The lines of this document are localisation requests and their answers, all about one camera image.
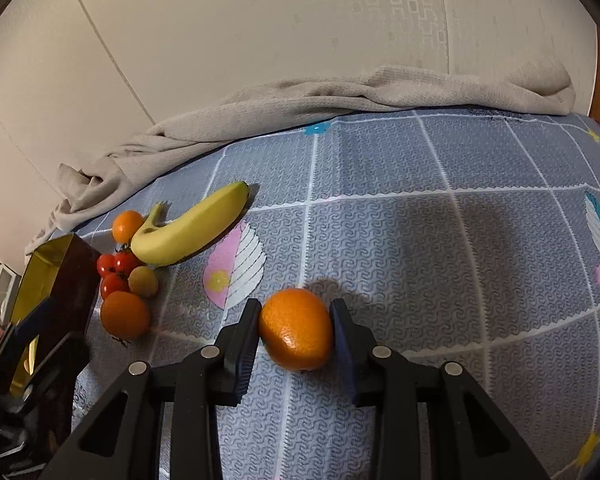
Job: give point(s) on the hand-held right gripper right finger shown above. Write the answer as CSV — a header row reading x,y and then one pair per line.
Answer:
x,y
344,360

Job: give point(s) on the small orange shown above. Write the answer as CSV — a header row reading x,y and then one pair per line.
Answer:
x,y
126,226

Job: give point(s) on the beige knitted blanket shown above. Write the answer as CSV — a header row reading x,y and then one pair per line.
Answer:
x,y
330,95

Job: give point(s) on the dark brown gold-lined box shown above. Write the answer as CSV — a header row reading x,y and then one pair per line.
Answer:
x,y
75,285

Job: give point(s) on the small yellow round fruit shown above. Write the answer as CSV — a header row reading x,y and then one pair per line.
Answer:
x,y
142,281

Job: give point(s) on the red cherry tomato cluster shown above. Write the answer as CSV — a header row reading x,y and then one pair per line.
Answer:
x,y
112,285

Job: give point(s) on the yellow banana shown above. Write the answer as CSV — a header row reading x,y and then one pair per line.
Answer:
x,y
190,232

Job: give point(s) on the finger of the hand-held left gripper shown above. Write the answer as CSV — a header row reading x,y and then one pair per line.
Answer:
x,y
65,360
32,317

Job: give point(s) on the medium orange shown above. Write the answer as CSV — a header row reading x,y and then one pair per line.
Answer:
x,y
125,316

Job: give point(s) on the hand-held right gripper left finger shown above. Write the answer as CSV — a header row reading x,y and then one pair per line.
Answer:
x,y
247,355

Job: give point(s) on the grey-blue patterned bedsheet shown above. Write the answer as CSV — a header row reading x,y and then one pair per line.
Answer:
x,y
380,235

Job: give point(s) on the small white box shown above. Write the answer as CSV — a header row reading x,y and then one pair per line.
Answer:
x,y
4,287

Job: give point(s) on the large orange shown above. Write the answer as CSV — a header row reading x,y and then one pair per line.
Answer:
x,y
295,330

